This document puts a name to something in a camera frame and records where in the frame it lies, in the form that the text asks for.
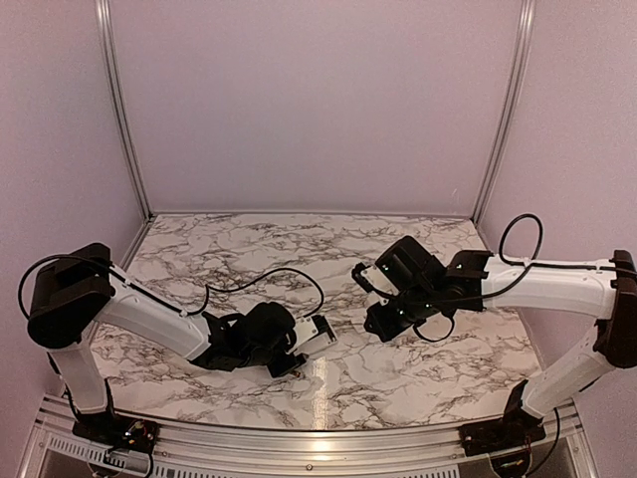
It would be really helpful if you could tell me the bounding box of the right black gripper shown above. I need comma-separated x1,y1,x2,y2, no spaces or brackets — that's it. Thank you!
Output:
363,285,440,343

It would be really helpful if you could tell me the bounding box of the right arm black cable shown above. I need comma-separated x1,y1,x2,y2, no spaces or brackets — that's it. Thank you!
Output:
499,213,544,268

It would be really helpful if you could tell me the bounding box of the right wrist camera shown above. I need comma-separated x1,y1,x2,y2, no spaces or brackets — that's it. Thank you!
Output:
351,263,398,300

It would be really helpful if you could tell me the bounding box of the aluminium frame post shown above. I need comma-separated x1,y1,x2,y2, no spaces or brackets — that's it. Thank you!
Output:
95,0,153,222
471,0,536,228

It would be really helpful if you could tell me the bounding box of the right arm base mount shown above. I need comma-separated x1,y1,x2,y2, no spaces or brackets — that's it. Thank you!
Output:
459,379,546,456

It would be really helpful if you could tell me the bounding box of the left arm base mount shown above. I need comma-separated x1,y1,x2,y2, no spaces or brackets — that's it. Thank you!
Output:
67,381,158,454

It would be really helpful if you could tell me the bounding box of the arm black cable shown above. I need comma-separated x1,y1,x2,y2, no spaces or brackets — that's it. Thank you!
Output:
201,268,325,320
499,213,544,268

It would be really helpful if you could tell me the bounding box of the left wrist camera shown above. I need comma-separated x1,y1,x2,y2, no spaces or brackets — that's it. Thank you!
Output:
290,315,337,357

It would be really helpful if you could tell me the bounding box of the left aluminium frame post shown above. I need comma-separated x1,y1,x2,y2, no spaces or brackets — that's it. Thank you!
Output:
95,0,153,222

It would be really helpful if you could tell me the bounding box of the right aluminium frame post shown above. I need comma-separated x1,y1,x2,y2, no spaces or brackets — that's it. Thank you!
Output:
471,0,536,228

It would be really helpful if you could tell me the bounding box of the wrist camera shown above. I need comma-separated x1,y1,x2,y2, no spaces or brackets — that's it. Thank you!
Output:
351,263,398,300
290,315,337,357

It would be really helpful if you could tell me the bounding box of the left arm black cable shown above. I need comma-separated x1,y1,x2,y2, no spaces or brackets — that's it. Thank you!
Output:
201,268,325,320

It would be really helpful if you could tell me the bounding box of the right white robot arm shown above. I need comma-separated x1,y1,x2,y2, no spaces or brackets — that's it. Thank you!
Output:
351,236,636,446

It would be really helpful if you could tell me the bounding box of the front aluminium rail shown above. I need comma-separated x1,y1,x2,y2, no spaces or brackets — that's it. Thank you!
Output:
19,395,599,477

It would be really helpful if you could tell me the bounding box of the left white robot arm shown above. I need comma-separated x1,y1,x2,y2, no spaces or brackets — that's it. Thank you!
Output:
19,243,319,443

